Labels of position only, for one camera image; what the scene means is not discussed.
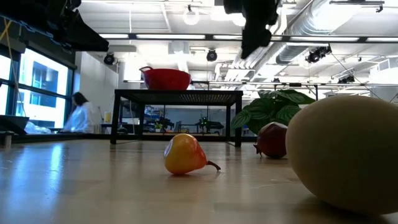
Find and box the long ceiling light bar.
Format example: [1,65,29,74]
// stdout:
[80,32,398,44]

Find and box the silver ventilation duct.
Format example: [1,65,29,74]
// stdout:
[276,0,343,65]

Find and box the green artificial leafy plant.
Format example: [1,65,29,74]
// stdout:
[230,89,317,135]

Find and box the small yellow orange pear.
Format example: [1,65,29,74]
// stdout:
[164,133,221,175]

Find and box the olive green kiwi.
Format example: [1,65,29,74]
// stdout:
[285,95,398,215]

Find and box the red plastic colander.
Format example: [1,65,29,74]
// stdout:
[139,65,192,91]

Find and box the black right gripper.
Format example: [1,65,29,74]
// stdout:
[223,0,280,60]

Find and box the red pomegranate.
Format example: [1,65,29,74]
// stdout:
[253,121,289,159]

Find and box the black perforated metal shelf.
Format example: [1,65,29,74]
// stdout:
[110,89,244,147]

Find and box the person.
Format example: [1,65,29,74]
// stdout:
[63,91,96,133]

